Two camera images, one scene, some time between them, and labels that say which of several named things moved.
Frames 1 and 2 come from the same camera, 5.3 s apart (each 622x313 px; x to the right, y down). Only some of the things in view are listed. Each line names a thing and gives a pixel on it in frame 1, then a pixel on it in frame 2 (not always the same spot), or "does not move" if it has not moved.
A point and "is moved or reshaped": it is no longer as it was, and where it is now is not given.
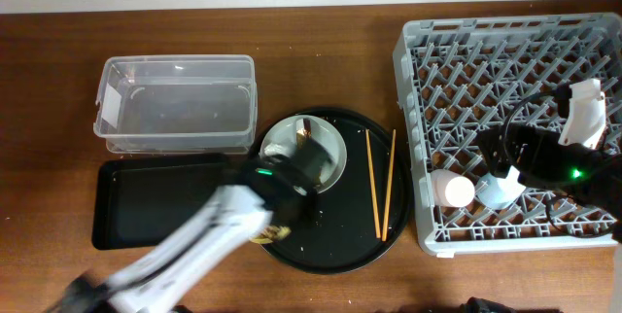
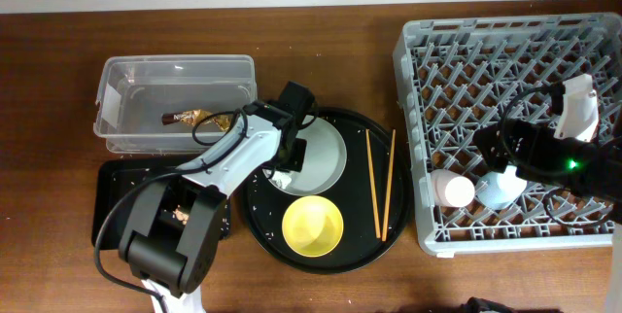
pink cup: [450, 189] does not move
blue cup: [500, 192] does not move
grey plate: [281, 139] does not move
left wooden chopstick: [376, 223] does not move
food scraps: [276, 232] -> [181, 216]
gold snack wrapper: [303, 134] is moved or reshaped
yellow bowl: [261, 240] -> [312, 226]
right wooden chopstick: [389, 184] does not move
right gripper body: [529, 138] does not move
